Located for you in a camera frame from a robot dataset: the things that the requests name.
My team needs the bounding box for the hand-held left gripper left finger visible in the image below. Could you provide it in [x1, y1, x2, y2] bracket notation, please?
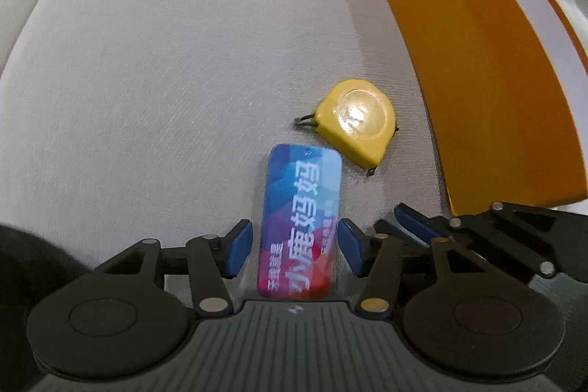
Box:
[94, 218, 253, 318]

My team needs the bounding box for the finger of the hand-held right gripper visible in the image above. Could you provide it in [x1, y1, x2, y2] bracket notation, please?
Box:
[373, 218, 429, 248]
[394, 201, 570, 283]

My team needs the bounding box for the yellow tape measure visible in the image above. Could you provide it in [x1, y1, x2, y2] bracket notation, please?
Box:
[294, 79, 398, 178]

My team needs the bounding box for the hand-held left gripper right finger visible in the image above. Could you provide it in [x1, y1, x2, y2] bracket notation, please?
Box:
[337, 217, 493, 318]

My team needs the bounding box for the orange cardboard shoe box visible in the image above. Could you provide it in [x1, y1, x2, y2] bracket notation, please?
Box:
[371, 0, 588, 213]

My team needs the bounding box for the colourful tin box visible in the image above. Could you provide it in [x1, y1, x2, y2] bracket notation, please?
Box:
[257, 143, 343, 302]

